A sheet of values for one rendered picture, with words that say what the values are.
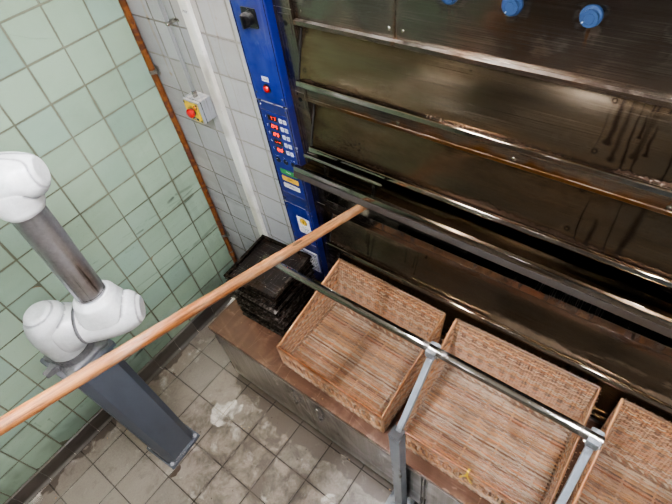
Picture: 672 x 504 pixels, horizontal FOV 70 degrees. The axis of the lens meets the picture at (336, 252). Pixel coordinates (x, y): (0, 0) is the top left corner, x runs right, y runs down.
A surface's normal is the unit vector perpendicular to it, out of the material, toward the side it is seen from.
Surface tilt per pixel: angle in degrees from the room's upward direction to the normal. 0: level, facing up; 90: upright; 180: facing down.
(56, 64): 90
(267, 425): 0
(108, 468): 0
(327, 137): 70
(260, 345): 0
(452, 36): 90
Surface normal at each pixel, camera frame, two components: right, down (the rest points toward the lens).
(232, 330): -0.12, -0.65
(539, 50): -0.59, 0.65
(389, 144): -0.60, 0.40
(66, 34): 0.80, 0.39
